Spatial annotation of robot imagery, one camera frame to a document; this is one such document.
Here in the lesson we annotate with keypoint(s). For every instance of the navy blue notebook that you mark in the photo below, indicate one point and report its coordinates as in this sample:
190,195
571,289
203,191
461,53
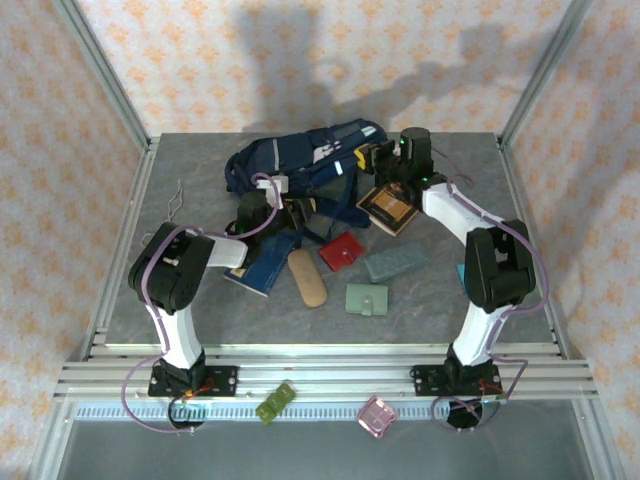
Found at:
265,270

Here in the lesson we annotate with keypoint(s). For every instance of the tan oblong glasses case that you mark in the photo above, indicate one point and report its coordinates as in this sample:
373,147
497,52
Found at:
307,280

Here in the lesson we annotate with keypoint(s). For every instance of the aluminium frame post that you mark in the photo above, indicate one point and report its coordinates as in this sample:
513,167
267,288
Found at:
105,75
540,75

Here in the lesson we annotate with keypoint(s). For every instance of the grey teal textured case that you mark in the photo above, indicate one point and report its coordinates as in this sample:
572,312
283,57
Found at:
395,262

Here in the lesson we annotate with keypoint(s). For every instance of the red snap wallet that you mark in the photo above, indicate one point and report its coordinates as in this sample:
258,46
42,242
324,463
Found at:
342,252

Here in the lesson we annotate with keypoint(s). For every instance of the aluminium mounting rail beam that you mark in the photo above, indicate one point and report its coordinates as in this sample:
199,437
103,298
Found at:
325,372

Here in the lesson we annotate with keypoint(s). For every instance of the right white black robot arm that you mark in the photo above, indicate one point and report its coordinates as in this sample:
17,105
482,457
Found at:
475,330

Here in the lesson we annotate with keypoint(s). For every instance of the navy blue student backpack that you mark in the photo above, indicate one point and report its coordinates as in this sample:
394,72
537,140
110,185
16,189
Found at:
300,155

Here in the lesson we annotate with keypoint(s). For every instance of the light blue tissue packet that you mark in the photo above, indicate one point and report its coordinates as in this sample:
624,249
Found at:
461,280

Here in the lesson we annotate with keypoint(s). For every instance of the brown black book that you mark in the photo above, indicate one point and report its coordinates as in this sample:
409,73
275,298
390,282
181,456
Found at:
387,207

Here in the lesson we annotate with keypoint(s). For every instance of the pale green snap wallet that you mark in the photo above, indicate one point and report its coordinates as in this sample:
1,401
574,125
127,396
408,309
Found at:
365,297

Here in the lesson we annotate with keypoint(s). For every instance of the aluminium table side rail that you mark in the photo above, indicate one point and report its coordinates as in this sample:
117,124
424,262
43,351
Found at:
542,260
120,250

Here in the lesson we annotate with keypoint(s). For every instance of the pink square plastic box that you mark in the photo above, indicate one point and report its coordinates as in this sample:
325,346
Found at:
377,417

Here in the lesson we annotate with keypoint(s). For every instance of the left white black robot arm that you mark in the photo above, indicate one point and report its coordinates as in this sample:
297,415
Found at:
180,330

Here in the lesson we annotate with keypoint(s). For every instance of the green plastic block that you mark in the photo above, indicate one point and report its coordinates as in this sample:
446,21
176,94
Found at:
275,402

